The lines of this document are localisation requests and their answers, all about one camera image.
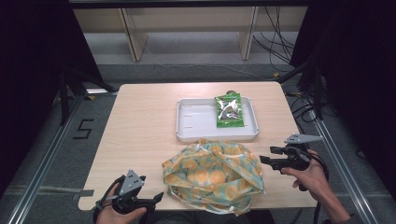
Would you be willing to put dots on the aluminium floor rail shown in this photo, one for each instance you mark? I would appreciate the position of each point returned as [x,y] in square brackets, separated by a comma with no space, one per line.
[345,174]
[46,155]

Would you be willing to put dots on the black curtain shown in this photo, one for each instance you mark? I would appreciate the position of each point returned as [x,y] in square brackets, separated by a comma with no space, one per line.
[361,77]
[28,62]

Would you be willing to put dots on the black metal stand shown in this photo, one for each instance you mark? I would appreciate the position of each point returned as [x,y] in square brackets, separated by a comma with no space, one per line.
[316,90]
[67,93]

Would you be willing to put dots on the lemon print cloth bag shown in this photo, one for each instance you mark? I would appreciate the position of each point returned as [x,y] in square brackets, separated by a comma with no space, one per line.
[211,175]

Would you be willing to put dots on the green snack packet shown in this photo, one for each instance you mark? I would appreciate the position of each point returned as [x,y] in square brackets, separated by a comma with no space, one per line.
[229,110]

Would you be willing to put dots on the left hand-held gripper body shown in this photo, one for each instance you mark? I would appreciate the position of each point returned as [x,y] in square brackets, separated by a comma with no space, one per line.
[130,193]

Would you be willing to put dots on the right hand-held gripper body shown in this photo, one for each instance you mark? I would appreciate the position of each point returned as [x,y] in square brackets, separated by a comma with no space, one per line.
[295,160]

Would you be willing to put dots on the light wooden desk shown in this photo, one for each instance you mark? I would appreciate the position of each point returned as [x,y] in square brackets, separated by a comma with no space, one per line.
[186,18]

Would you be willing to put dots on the person's left hand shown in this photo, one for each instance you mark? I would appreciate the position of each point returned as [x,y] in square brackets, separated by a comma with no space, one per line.
[115,216]

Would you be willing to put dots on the grey floor tape strip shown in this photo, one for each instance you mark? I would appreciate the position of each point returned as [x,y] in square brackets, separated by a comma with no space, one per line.
[49,190]

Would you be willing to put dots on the white plastic tray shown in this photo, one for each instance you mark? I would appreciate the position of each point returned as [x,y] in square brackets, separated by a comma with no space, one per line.
[199,123]

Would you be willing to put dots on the person's right hand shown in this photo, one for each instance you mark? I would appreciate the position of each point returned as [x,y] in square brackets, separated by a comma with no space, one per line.
[311,179]

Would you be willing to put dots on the black tape floor mark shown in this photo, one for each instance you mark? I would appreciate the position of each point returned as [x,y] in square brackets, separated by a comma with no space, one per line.
[83,129]

